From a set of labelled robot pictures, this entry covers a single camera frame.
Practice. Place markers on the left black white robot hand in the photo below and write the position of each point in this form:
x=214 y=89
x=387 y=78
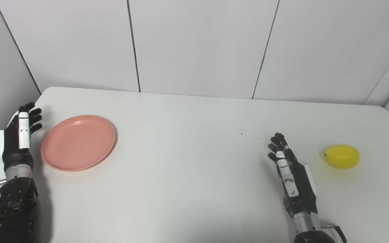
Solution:
x=14 y=145

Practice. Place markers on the yellow lemon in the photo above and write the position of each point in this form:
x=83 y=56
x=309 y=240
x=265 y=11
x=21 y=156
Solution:
x=342 y=156

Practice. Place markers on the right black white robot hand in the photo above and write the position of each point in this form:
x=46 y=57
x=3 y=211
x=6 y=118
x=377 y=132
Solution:
x=299 y=189

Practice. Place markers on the pink round plate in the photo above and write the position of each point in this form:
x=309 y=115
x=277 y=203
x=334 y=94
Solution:
x=78 y=142

